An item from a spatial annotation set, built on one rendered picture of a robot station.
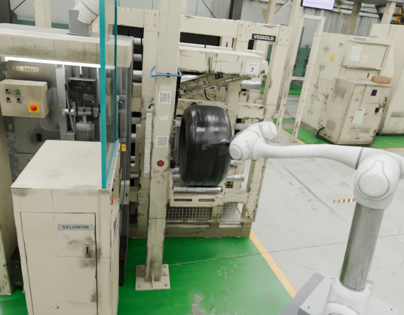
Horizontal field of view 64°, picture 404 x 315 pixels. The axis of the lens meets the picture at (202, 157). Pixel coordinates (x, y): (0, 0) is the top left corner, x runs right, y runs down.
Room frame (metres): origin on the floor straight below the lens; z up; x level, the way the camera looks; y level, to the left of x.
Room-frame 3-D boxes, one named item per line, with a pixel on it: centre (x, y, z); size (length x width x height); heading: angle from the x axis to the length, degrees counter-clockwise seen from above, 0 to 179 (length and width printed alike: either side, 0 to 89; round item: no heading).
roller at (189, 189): (1.98, 0.01, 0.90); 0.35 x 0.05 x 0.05; 102
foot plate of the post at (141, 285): (2.04, 0.28, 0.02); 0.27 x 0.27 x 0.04; 12
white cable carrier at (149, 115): (1.99, 0.36, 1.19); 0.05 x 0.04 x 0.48; 12
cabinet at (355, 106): (6.26, -2.82, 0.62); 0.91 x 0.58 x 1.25; 110
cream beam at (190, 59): (2.43, -0.02, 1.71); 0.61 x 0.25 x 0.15; 102
